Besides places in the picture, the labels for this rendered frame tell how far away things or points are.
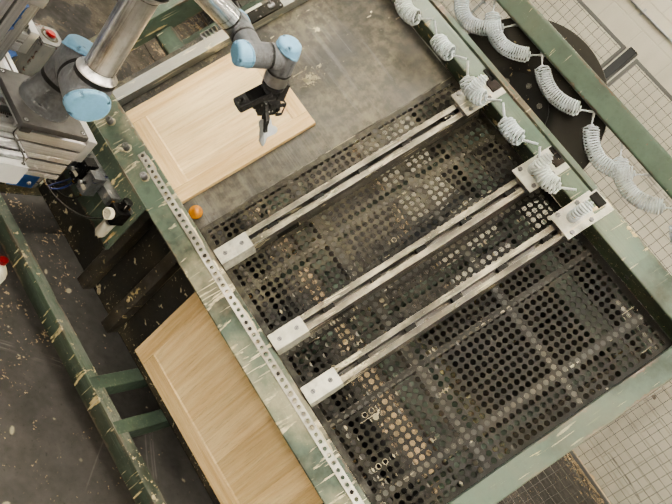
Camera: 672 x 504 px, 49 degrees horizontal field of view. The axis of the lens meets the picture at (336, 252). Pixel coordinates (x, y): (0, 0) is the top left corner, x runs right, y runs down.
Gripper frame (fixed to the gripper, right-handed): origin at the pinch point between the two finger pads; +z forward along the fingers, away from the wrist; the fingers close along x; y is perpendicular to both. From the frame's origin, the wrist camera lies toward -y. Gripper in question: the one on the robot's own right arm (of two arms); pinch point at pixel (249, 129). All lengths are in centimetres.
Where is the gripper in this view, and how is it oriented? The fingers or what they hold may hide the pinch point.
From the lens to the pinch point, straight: 240.6
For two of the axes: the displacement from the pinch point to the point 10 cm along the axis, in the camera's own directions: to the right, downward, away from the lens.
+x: -5.0, -7.8, 3.7
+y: 7.8, -2.3, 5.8
